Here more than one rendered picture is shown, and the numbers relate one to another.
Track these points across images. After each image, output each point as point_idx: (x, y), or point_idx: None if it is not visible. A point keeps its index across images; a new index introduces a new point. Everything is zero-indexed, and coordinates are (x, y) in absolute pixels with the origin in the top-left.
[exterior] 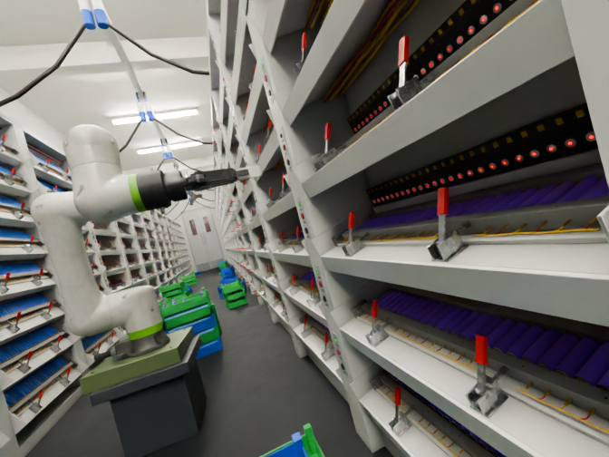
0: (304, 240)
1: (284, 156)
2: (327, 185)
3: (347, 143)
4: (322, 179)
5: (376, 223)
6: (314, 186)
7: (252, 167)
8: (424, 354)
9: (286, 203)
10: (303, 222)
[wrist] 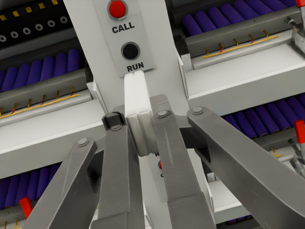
0: (145, 210)
1: (89, 34)
2: (301, 89)
3: (297, 15)
4: (294, 82)
5: (260, 124)
6: (247, 97)
7: (145, 83)
8: None
9: (28, 159)
10: (158, 176)
